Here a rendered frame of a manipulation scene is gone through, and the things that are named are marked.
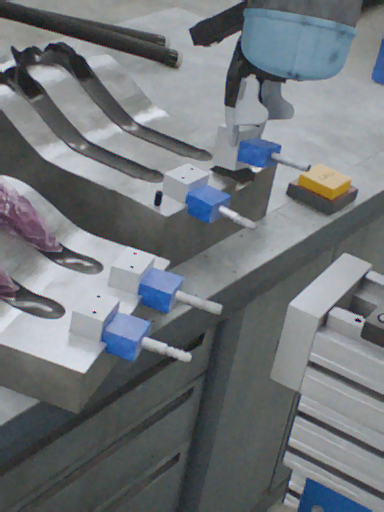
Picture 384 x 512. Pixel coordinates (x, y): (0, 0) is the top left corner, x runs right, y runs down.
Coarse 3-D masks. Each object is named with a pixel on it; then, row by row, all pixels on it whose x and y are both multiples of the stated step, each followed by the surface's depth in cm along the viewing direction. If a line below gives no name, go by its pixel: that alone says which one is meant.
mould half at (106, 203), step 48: (96, 48) 171; (0, 96) 151; (144, 96) 168; (0, 144) 152; (48, 144) 150; (144, 144) 156; (192, 144) 159; (48, 192) 150; (96, 192) 144; (144, 192) 143; (240, 192) 152; (144, 240) 142; (192, 240) 147
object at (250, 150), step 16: (224, 128) 149; (240, 128) 149; (256, 128) 151; (224, 144) 149; (240, 144) 148; (256, 144) 148; (272, 144) 149; (224, 160) 150; (240, 160) 149; (256, 160) 148; (272, 160) 148; (288, 160) 147
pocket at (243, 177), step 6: (210, 168) 152; (216, 168) 154; (222, 168) 155; (246, 168) 155; (222, 174) 156; (228, 174) 157; (234, 174) 156; (240, 174) 156; (246, 174) 155; (252, 174) 154; (234, 180) 157; (240, 180) 156; (246, 180) 155; (252, 180) 154; (240, 186) 152
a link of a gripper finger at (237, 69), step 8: (240, 56) 144; (232, 64) 144; (240, 64) 143; (232, 72) 143; (240, 72) 144; (232, 80) 144; (240, 80) 144; (232, 88) 144; (224, 96) 145; (232, 96) 145; (224, 104) 145; (232, 104) 145
